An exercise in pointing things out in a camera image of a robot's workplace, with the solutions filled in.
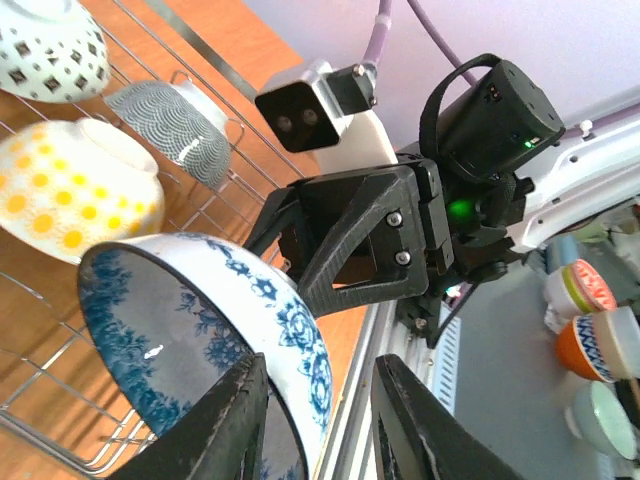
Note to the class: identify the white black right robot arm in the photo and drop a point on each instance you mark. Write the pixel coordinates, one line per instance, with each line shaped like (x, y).
(492, 176)

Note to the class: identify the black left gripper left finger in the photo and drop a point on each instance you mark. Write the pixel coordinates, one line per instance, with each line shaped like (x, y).
(221, 437)

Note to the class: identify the yellow blue patterned bowl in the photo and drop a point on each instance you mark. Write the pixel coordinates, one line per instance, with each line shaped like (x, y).
(69, 185)

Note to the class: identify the orange blue patterned cup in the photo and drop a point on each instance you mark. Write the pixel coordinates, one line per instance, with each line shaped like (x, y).
(601, 346)

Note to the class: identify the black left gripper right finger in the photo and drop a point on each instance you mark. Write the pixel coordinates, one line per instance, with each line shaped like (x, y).
(415, 437)

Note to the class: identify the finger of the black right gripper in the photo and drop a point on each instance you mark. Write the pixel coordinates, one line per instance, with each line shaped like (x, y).
(374, 247)

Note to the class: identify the white green red cup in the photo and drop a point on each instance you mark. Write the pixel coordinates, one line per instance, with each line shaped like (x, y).
(578, 289)

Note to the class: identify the aluminium frame rails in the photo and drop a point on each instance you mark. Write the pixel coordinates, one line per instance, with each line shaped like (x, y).
(360, 360)

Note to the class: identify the blue floral white bowl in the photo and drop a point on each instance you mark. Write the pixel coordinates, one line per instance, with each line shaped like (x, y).
(171, 313)

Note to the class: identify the white teal small bowl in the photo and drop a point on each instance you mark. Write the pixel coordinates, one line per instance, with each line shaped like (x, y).
(596, 416)

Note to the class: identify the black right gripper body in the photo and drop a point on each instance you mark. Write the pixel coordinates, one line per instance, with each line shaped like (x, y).
(464, 226)

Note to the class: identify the pink patterned bowl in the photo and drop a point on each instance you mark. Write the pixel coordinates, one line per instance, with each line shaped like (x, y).
(52, 51)

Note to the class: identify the grey speckled bowl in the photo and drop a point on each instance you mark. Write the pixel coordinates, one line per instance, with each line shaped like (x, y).
(181, 122)

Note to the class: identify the metal wire dish rack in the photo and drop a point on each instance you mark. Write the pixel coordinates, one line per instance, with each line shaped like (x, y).
(56, 392)

